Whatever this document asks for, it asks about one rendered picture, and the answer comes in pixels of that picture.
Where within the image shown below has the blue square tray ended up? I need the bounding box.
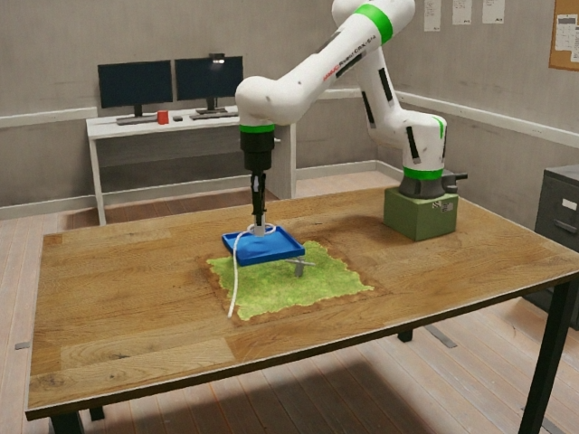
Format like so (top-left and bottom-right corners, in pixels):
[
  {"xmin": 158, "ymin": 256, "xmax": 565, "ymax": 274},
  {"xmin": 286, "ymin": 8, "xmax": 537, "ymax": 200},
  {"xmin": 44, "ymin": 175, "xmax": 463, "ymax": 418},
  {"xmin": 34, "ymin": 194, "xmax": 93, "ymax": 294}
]
[{"xmin": 222, "ymin": 226, "xmax": 305, "ymax": 267}]

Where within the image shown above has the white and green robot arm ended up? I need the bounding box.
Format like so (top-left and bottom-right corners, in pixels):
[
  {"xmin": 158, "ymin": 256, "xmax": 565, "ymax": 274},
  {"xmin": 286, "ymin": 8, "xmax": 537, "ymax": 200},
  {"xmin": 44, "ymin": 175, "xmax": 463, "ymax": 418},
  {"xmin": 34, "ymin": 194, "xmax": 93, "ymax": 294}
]
[{"xmin": 235, "ymin": 0, "xmax": 468, "ymax": 200}]

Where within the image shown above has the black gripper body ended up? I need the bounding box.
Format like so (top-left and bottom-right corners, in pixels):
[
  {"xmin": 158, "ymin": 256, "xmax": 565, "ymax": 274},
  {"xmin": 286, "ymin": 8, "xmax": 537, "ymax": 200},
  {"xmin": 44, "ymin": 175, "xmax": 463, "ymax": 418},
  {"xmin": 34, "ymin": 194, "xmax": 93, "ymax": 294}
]
[{"xmin": 243, "ymin": 151, "xmax": 271, "ymax": 188}]

